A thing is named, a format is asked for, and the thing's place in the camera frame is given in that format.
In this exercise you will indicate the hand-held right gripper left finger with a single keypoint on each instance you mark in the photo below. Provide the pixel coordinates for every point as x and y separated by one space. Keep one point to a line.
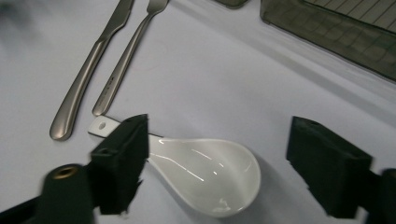
121 165

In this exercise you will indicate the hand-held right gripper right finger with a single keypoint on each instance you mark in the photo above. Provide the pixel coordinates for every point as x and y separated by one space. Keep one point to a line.
330 168

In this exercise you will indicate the white ceramic spoon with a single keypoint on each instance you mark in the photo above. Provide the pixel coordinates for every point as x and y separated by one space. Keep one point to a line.
205 174

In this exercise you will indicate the steel table knife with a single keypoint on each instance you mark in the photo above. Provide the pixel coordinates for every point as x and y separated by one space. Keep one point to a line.
81 84

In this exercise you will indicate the steel fork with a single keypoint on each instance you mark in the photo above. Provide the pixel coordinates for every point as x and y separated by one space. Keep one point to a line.
121 68

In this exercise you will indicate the smoky transparent plastic bin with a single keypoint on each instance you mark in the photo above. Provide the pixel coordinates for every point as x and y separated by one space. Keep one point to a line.
327 34

